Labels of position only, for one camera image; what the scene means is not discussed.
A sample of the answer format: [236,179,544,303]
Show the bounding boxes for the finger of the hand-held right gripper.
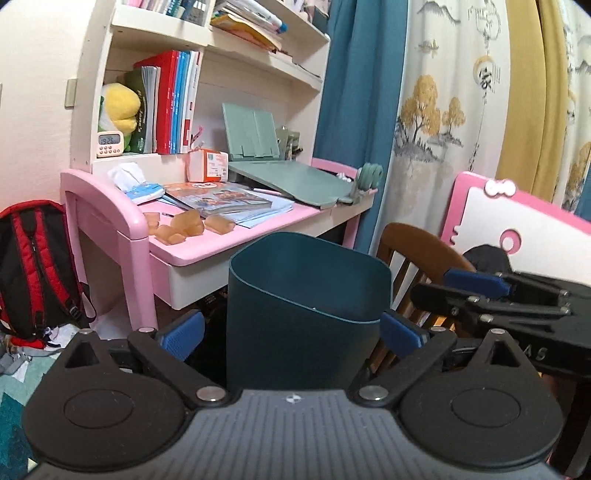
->
[410,282,575,334]
[443,269,591,301]

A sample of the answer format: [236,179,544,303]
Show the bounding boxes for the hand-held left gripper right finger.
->
[355,310,536,409]

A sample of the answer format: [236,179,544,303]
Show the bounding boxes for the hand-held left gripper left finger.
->
[58,310,229,409]

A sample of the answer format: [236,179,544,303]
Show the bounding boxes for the teal trash bin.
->
[225,231,393,393]

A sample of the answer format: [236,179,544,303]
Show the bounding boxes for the wooden chair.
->
[365,222,478,379]

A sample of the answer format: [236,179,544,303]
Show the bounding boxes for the pink white board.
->
[440,172,591,289]

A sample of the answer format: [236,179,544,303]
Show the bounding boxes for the pink desk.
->
[60,158,379,333]

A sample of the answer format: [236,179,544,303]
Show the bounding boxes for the stack of workbooks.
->
[163,181,273,217]

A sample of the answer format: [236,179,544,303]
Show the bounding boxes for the blue white tissue pack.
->
[107,162,166,206]

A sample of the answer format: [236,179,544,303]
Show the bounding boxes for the green clamp knob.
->
[351,162,384,204]

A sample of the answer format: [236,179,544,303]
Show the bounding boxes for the red black backpack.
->
[0,200,98,348]

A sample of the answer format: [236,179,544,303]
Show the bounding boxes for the orange white box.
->
[187,148,230,184]

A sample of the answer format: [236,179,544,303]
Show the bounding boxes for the green tilting desk board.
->
[228,160,355,209]

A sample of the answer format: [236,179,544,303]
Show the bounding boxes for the teal cream zigzag quilt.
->
[0,355,61,467]

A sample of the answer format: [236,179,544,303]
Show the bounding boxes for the yellow curtain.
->
[496,0,585,206]

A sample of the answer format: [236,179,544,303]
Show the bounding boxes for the white digital timer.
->
[96,130,125,158]

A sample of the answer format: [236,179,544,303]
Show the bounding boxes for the green book stand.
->
[222,102,281,161]

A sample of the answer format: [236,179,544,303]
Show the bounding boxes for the tree print curtain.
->
[376,0,591,250]

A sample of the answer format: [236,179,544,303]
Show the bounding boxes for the pen holder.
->
[276,126,302,161]

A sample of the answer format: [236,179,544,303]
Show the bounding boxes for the blue curtain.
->
[311,0,409,254]

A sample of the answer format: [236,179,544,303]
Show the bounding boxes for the row of red blue books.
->
[124,50,201,155]

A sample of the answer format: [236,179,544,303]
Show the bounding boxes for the yellow green plush toy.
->
[98,82,141,153]

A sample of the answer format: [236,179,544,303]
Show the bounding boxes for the white desk shelf unit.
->
[69,0,331,174]

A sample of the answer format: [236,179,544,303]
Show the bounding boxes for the stack of papers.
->
[210,0,288,52]

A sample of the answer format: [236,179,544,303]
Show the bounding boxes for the shelf books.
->
[121,0,215,26]

